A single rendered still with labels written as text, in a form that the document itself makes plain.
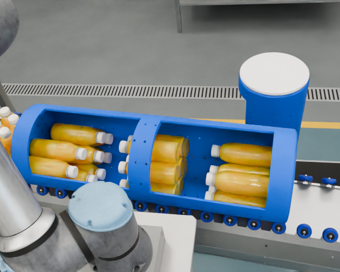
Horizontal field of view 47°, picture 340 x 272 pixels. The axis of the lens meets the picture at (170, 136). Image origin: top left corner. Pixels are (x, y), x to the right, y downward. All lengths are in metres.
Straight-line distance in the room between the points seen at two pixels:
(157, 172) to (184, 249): 0.29
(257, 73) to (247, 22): 2.35
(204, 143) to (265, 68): 0.49
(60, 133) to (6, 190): 0.71
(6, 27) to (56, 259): 0.41
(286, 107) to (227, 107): 1.44
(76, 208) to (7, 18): 0.36
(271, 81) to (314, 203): 0.52
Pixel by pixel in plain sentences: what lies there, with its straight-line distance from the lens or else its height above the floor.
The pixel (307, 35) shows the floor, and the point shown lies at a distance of 3.85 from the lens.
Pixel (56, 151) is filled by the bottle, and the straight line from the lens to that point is 1.35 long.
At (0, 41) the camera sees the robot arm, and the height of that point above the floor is 1.75.
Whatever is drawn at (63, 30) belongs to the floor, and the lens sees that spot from 4.34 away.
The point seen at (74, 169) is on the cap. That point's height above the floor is 1.11.
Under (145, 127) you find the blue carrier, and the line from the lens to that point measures 1.20.
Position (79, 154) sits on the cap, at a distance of 1.33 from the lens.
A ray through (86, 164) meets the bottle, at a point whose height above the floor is 1.04.
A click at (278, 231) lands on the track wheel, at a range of 1.29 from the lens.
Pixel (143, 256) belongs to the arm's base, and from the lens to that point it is 0.92.
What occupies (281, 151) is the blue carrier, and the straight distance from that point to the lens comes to 1.12.
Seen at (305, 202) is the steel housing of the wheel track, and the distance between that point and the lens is 1.40.
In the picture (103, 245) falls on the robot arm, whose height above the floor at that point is 1.39.
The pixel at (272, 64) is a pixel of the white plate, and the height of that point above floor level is 1.04.
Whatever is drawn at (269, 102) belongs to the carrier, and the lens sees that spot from 1.61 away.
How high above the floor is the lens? 2.07
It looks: 46 degrees down
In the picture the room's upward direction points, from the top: 9 degrees counter-clockwise
